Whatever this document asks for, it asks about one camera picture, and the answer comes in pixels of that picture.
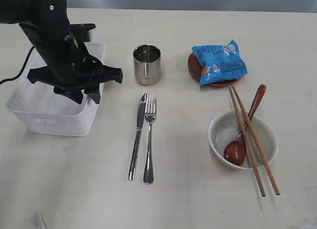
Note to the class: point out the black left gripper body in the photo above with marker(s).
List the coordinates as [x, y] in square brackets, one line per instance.
[75, 77]

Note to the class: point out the round brown wooden plate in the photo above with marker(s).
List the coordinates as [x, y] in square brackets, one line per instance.
[195, 71]

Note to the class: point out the brown wooden spoon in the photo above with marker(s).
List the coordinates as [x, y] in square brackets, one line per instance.
[235, 151]

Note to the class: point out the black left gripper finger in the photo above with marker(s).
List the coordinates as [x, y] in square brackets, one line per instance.
[93, 92]
[75, 95]

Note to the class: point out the silver metal fork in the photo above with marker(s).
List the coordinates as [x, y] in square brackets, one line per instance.
[150, 117]

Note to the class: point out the white ceramic bowl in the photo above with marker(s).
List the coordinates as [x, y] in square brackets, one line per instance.
[225, 127]

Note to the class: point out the blue snack packet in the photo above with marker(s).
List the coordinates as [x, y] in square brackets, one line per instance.
[219, 63]

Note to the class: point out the shiny steel cup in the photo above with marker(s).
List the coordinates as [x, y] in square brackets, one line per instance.
[147, 62]

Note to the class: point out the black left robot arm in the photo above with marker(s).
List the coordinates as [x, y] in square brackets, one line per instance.
[46, 25]

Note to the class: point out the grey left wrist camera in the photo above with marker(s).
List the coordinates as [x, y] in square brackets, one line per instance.
[82, 32]

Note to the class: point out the brown wooden chopstick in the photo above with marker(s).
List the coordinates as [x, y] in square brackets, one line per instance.
[241, 108]
[247, 142]

